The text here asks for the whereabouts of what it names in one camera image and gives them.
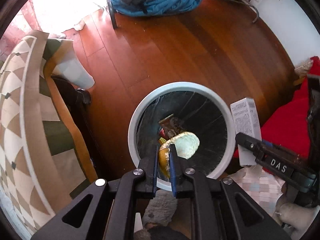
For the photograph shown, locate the pink floral curtain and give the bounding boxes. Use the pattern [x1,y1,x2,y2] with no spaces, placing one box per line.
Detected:
[1,0,42,64]

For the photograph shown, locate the white grey long box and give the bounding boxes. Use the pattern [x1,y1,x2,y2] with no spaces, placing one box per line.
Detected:
[230,98,261,167]

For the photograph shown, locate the black fuzzy trouser leg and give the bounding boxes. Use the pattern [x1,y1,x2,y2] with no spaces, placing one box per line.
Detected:
[133,226,189,240]

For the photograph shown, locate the crushed red cola can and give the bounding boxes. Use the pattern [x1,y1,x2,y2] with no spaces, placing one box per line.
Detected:
[159,128,167,139]

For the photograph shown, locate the orange snack wrapper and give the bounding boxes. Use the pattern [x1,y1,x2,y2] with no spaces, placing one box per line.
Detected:
[158,137,167,145]

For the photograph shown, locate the white round trash bin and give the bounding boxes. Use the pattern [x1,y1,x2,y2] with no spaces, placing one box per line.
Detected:
[127,82,235,179]

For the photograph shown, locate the red blanket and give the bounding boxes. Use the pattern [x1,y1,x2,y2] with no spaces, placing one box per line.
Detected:
[233,56,320,160]

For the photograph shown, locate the checkered tablecloth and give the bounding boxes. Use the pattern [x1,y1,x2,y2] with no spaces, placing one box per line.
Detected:
[1,30,97,239]

